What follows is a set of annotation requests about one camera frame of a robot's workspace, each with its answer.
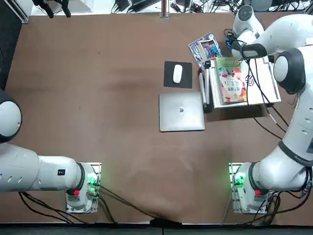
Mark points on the white computer mouse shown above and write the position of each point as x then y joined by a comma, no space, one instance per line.
177,73

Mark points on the green cover picture textbook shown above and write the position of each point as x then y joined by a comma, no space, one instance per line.
231,80

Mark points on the aluminium frame profile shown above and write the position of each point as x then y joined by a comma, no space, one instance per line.
23,12

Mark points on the white folding book stand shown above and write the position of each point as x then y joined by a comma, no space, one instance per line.
266,80

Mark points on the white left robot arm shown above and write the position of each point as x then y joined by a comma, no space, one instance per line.
36,171

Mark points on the black mouse pad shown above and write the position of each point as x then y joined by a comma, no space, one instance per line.
187,73

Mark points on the blue desk lamp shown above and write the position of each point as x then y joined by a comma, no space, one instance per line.
265,5

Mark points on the plastic wrapped comic magazine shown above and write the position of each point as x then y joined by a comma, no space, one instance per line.
207,49

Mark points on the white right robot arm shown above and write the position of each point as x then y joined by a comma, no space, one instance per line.
293,147

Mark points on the grey laptop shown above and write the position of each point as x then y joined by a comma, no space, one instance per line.
182,112

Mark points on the aluminium camera post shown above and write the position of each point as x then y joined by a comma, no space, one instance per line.
164,9

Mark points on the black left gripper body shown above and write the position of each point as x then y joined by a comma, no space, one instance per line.
49,1

